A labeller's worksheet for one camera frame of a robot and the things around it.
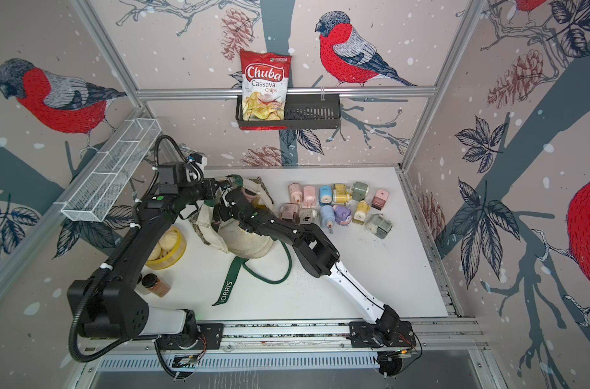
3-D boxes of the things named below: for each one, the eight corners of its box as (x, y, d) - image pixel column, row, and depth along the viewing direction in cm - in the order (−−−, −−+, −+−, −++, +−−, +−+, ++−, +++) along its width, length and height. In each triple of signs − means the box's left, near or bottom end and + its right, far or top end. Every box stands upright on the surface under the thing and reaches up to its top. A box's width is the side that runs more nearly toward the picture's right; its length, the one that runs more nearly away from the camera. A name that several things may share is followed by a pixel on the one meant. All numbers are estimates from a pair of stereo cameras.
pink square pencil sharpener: (370, 208, 106) (373, 198, 101) (373, 197, 110) (377, 187, 105) (382, 212, 105) (387, 203, 99) (385, 201, 109) (390, 191, 103)
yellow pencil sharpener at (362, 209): (350, 221, 102) (352, 212, 96) (356, 208, 107) (359, 198, 101) (362, 227, 100) (365, 218, 95) (368, 213, 105) (372, 204, 99)
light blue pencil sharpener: (321, 233, 98) (322, 225, 93) (320, 213, 104) (321, 204, 99) (334, 233, 98) (335, 225, 93) (332, 213, 104) (333, 204, 99)
